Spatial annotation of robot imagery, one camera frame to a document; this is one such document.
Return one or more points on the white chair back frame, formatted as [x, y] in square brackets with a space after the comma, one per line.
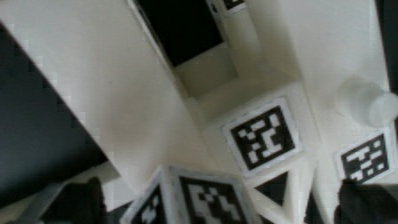
[305, 44]

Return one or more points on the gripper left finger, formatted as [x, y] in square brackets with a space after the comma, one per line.
[68, 204]

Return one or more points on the white U-shaped fence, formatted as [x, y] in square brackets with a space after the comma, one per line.
[84, 40]

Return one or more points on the white tagged cube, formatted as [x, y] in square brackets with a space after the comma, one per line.
[193, 197]

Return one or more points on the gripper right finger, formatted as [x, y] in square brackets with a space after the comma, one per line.
[369, 204]

